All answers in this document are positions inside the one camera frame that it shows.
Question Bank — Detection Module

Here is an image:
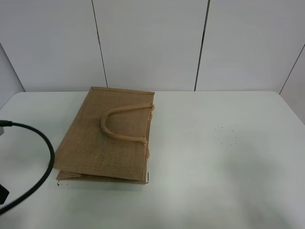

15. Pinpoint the brown linen tote bag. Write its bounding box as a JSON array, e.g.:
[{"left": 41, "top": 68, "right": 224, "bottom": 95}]
[{"left": 53, "top": 87, "right": 154, "bottom": 184}]

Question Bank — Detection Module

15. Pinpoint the black cable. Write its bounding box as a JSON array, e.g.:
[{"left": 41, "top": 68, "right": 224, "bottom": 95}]
[{"left": 0, "top": 120, "right": 56, "bottom": 214}]

